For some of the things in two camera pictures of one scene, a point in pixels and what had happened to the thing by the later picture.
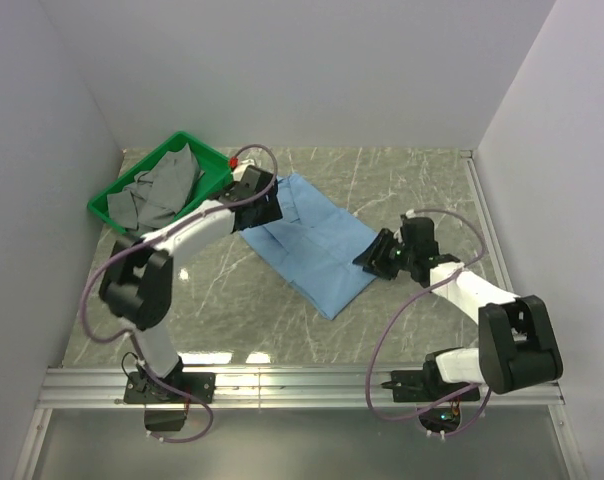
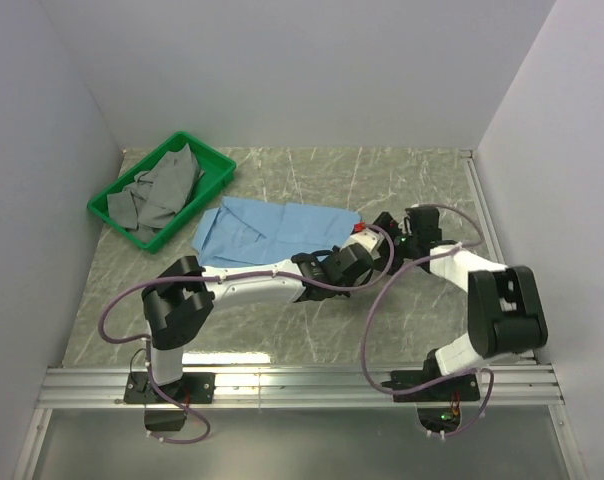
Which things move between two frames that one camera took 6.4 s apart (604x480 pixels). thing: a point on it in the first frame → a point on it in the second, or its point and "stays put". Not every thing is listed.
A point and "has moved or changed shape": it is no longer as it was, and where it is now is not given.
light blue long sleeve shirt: (313, 247) has moved or changed shape
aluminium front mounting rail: (273, 387) stays put
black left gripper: (271, 211) → (336, 250)
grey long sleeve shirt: (156, 195) stays put
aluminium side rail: (487, 221) stays put
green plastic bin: (217, 174) stays put
